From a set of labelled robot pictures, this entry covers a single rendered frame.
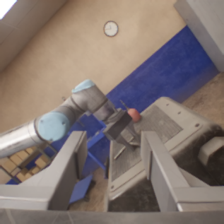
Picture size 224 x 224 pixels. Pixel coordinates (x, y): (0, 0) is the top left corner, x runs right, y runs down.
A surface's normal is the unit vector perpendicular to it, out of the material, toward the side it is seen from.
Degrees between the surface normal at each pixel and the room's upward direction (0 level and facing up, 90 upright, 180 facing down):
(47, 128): 91
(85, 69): 90
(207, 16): 90
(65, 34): 90
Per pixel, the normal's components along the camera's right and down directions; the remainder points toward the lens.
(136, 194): -0.02, 0.26
